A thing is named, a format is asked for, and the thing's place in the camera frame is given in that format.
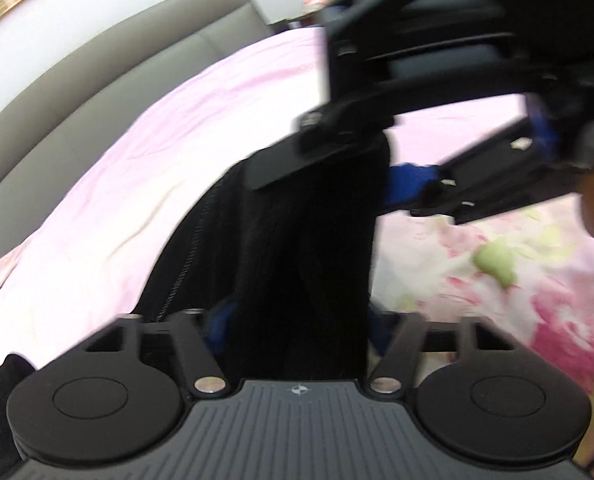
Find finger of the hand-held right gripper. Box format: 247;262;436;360
244;67;548;193
386;119;584;227

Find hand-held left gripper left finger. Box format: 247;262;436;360
84;305;228;397

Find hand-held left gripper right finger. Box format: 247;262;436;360
368;309;516;395

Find black pants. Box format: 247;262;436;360
0;135;394;480

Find floral printed quilt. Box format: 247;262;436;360
369;192;594;466

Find pink bed sheet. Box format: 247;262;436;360
0;27;532;480

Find grey padded headboard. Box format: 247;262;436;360
0;0;278;213

